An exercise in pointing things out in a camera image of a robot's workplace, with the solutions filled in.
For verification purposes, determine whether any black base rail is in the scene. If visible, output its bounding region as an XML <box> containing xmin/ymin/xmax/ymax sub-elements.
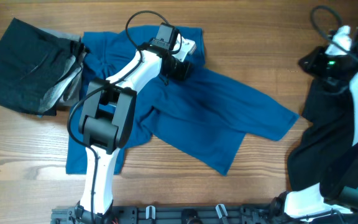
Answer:
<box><xmin>51</xmin><ymin>204</ymin><xmax>290</xmax><ymax>224</ymax></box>

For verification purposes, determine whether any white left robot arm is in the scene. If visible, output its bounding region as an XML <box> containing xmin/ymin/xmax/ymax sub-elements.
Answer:
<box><xmin>75</xmin><ymin>44</ymin><xmax>195</xmax><ymax>223</ymax></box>

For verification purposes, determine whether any black garment pile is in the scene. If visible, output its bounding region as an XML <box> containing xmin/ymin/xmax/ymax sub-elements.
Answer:
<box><xmin>286</xmin><ymin>77</ymin><xmax>358</xmax><ymax>224</ymax></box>

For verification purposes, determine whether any grey mesh garment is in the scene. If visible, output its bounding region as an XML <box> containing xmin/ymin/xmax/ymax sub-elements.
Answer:
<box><xmin>37</xmin><ymin>28</ymin><xmax>87</xmax><ymax>115</ymax></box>

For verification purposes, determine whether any dark green folded garment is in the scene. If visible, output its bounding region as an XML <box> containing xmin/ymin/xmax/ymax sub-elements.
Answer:
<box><xmin>0</xmin><ymin>19</ymin><xmax>71</xmax><ymax>115</ymax></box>

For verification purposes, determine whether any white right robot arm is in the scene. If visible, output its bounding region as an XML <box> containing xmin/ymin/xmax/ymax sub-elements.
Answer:
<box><xmin>283</xmin><ymin>26</ymin><xmax>358</xmax><ymax>223</ymax></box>

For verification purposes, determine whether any blue polo shirt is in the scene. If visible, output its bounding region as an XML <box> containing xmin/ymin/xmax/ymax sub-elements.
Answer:
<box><xmin>65</xmin><ymin>27</ymin><xmax>299</xmax><ymax>175</ymax></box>

